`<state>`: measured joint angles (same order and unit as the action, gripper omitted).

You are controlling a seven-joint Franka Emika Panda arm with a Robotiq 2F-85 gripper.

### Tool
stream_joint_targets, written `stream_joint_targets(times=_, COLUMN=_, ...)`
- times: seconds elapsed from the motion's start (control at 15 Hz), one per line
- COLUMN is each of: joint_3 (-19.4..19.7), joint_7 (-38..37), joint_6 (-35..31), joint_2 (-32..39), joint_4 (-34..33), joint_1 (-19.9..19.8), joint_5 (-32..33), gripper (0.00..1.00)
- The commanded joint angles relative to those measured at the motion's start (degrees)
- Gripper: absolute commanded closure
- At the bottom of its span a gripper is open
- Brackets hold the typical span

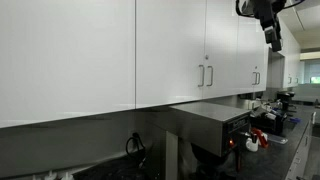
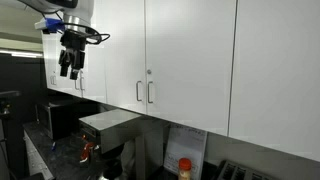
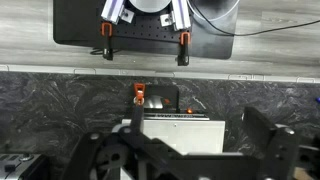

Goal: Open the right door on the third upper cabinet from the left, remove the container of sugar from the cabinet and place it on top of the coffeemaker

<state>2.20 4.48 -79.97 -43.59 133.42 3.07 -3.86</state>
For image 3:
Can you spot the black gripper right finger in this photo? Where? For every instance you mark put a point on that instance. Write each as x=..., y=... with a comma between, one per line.
x=283, y=153

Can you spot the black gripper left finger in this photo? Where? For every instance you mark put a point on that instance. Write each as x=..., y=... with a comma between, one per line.
x=100, y=156

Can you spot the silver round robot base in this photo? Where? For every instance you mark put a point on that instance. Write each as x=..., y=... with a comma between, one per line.
x=148, y=5

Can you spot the white lower cabinet fronts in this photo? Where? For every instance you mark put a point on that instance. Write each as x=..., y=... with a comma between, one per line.
x=200, y=75

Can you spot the stainless steel toaster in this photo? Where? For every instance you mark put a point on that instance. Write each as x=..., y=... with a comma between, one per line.
x=16, y=166

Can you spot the stainless steel coffee maker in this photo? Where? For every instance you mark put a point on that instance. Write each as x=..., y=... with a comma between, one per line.
x=186, y=136

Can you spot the orange black bar clamp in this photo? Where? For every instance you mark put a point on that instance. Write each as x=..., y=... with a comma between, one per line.
x=107, y=50
x=183, y=56

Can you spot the aluminium extrusion bar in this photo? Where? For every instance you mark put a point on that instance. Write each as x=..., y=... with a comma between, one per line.
x=111, y=10
x=181, y=15

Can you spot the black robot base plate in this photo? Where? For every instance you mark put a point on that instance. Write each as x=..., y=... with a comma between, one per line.
x=76, y=26

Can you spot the silver corner bracket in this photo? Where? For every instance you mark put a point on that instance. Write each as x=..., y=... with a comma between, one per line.
x=126, y=15
x=166, y=20

